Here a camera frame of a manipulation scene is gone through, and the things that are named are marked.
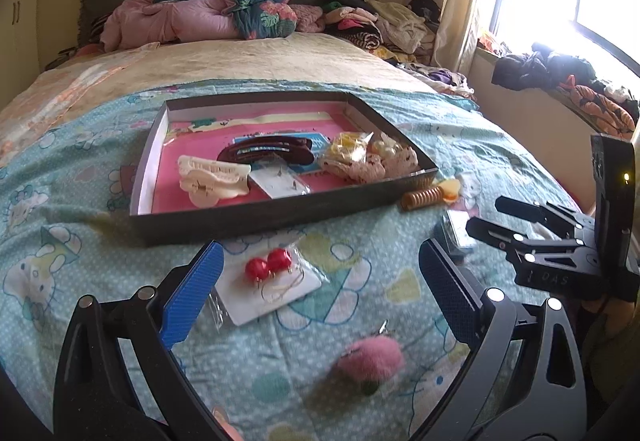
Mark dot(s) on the pink quilt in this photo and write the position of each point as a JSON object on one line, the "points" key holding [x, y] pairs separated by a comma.
{"points": [[139, 22]]}

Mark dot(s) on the cream wardrobe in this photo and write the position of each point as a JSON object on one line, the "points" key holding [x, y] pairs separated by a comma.
{"points": [[19, 60]]}

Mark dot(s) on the cream hair claw clip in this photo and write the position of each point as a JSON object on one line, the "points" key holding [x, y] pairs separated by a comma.
{"points": [[209, 181]]}

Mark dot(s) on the Hello Kitty blue bedsheet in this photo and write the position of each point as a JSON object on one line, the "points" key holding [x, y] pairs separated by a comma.
{"points": [[369, 356]]}

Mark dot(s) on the dark red hair clip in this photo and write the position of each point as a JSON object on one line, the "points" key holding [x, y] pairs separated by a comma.
{"points": [[288, 148]]}

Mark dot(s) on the dark shallow cardboard box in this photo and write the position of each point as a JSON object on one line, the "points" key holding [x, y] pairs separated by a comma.
{"points": [[246, 219]]}

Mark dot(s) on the pile of clothes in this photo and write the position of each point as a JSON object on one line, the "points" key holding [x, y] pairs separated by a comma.
{"points": [[395, 33]]}

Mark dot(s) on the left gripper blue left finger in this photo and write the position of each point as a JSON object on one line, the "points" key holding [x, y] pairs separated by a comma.
{"points": [[188, 298]]}

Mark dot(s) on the red ball earrings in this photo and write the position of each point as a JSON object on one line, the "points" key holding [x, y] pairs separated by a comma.
{"points": [[262, 279]]}

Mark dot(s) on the yellow bangles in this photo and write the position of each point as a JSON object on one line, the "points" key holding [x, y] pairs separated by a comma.
{"points": [[349, 147]]}

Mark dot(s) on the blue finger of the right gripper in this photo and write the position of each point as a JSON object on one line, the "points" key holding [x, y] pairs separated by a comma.
{"points": [[563, 222], [519, 249]]}

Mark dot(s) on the wooden bead bracelet yellow tassel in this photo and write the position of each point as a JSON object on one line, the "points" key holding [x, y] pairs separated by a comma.
{"points": [[443, 192]]}

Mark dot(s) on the dark clothes on windowsill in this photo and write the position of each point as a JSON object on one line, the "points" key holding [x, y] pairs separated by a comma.
{"points": [[608, 106]]}

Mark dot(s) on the pearl jewelry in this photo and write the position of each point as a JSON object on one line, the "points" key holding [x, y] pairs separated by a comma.
{"points": [[390, 151]]}

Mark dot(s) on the small earring card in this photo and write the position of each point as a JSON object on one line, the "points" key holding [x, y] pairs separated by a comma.
{"points": [[279, 181]]}

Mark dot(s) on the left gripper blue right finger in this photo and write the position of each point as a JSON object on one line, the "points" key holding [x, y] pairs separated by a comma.
{"points": [[455, 295]]}

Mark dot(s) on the beige bed cover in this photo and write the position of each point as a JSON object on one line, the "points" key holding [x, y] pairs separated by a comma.
{"points": [[84, 83]]}

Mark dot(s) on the pink polka-dot scrunchie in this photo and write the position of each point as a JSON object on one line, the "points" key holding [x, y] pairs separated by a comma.
{"points": [[371, 170]]}

